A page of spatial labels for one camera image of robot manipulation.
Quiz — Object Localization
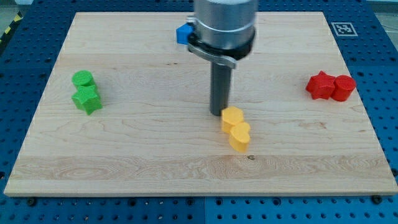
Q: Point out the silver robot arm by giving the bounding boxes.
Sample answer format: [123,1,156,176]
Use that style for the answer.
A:
[187,0,258,69]

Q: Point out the yellow heart block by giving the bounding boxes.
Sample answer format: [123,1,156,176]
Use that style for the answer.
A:
[228,122,251,153]

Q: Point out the green cylinder block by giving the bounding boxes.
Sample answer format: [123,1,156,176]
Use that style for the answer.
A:
[72,70,96,90]

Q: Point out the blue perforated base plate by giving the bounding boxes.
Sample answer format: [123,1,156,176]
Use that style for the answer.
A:
[1,1,397,223]

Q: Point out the wooden board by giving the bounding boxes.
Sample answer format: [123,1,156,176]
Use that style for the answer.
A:
[4,12,397,197]

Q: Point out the white fiducial marker tag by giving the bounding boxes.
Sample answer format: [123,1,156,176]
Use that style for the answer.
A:
[331,22,358,37]

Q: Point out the yellow hexagon block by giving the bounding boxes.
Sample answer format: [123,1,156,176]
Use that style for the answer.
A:
[221,106,244,134]

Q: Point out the green star block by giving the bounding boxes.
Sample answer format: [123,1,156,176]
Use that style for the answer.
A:
[72,85,103,115]

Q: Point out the red cylinder block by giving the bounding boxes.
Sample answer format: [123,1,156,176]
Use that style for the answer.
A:
[331,75,356,101]

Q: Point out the blue cube block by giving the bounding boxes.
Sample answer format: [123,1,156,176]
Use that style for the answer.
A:
[176,24,194,45]

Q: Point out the red star block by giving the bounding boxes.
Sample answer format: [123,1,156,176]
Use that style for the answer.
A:
[305,70,335,100]

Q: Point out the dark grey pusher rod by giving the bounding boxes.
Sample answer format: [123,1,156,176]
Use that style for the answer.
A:
[210,62,232,116]

